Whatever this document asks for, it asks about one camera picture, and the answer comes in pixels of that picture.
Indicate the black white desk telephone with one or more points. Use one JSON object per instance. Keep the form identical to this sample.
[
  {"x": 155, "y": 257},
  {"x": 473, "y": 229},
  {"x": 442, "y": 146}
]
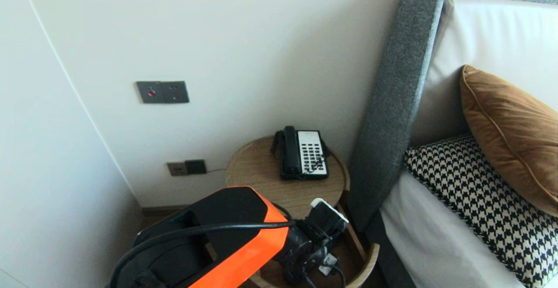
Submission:
[{"x": 311, "y": 153}]

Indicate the black telephone handset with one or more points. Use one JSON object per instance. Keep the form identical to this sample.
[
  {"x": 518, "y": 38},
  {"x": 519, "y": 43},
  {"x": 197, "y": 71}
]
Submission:
[{"x": 290, "y": 153}]

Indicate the black plug adapter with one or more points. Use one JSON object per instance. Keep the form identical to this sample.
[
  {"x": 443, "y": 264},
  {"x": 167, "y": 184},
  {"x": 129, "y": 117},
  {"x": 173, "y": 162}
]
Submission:
[{"x": 195, "y": 166}]

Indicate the grey wall socket plate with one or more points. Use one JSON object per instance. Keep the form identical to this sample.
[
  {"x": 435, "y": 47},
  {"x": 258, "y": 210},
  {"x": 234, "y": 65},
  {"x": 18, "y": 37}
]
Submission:
[{"x": 175, "y": 92}]

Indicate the grey upholstered headboard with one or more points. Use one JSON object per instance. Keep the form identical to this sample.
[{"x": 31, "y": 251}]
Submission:
[{"x": 392, "y": 105}]

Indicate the white bed sheet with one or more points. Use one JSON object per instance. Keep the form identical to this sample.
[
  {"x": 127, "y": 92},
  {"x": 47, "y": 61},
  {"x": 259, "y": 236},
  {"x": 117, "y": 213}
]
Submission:
[{"x": 427, "y": 235}]

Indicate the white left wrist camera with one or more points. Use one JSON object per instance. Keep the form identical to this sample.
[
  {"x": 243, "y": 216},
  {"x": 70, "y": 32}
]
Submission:
[{"x": 328, "y": 264}]

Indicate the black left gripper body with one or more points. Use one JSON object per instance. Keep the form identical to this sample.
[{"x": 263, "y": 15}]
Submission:
[{"x": 324, "y": 279}]

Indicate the brown velvet cushion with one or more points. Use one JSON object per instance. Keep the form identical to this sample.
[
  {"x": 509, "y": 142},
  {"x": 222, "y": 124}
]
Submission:
[{"x": 514, "y": 140}]

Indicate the black white houndstooth pillow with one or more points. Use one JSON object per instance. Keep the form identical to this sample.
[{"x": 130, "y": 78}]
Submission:
[{"x": 479, "y": 201}]

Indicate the bronze wall socket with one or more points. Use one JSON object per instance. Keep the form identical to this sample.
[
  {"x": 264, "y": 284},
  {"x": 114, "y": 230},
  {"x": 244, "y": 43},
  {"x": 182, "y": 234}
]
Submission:
[{"x": 176, "y": 168}]

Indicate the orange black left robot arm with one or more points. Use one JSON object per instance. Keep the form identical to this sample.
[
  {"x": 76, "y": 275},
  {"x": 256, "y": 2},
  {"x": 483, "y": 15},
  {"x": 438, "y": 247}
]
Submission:
[{"x": 235, "y": 214}]

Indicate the grey wall plate red button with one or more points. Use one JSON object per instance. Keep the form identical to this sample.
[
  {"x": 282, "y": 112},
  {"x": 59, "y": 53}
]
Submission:
[{"x": 149, "y": 92}]

